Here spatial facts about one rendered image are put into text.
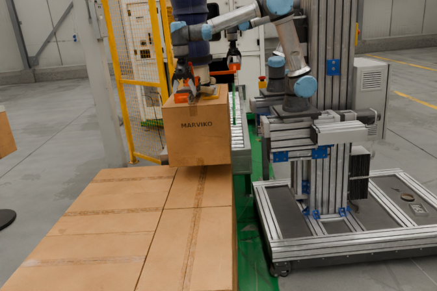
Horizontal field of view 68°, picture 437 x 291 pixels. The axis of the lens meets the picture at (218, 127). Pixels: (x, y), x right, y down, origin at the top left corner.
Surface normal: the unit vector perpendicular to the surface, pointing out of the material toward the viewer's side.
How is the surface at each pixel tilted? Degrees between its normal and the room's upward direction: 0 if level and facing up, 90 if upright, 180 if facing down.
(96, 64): 90
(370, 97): 90
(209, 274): 0
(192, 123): 90
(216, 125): 90
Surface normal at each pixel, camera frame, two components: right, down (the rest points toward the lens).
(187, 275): -0.08, -0.94
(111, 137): -0.04, 0.33
